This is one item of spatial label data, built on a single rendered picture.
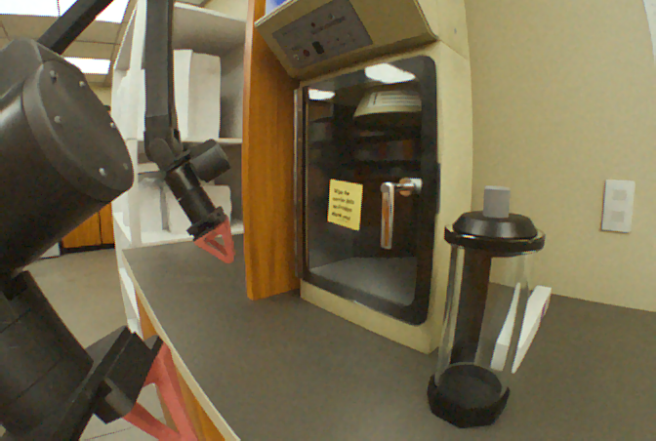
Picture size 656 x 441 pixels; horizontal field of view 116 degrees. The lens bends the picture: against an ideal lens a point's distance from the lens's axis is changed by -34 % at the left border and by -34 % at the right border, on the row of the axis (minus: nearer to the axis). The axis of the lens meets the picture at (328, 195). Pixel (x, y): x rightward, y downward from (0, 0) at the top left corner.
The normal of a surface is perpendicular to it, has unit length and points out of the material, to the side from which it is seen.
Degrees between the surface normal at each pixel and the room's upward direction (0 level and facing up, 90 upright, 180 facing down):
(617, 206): 90
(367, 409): 0
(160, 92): 87
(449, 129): 90
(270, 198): 90
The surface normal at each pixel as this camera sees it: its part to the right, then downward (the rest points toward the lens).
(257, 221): 0.68, 0.07
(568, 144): -0.73, 0.06
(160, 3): 0.29, 0.17
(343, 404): 0.00, -1.00
